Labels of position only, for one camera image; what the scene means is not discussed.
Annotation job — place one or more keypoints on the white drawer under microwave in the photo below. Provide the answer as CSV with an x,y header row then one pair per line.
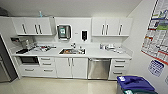
x,y
29,70

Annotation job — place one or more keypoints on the black flat tray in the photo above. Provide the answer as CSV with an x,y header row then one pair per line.
x,y
21,51

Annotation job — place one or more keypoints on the steel paper towel dispenser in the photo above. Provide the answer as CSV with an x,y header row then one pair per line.
x,y
63,32

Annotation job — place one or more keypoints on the dish drying rack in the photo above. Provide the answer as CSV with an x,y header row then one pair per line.
x,y
45,48

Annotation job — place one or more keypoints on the white wall cabinet four doors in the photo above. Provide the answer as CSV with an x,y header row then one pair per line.
x,y
111,26

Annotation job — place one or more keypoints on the stainless steel dishwasher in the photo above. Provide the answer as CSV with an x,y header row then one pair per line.
x,y
99,69

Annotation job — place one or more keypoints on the blue lid recycling bin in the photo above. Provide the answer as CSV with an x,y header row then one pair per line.
x,y
135,83

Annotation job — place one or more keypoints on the white sink base cabinet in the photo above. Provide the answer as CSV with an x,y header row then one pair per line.
x,y
71,67

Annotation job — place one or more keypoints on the stainless steel refrigerator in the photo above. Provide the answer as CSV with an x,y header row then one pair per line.
x,y
6,60

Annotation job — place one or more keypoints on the white drawer unit beside dishwasher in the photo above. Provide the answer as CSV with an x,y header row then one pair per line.
x,y
118,69

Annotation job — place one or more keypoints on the large colourful wall poster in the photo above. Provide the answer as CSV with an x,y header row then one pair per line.
x,y
156,30

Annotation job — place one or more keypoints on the teal spray bottle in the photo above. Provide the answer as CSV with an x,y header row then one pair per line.
x,y
40,14

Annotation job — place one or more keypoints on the black built-in microwave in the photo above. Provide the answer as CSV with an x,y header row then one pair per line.
x,y
28,60

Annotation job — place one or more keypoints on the white drawer unit beside microwave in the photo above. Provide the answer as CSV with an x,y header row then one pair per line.
x,y
46,66

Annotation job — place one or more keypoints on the blue dish soap bottle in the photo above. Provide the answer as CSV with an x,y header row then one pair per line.
x,y
101,46

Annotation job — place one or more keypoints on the green lid bin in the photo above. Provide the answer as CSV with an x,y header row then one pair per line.
x,y
140,91

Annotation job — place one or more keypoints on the black soap dispenser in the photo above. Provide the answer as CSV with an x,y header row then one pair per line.
x,y
84,35

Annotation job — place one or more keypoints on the chrome faucet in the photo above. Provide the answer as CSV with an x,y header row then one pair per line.
x,y
73,46

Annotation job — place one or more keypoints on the steel kitchen sink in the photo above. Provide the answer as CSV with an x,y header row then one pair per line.
x,y
71,51

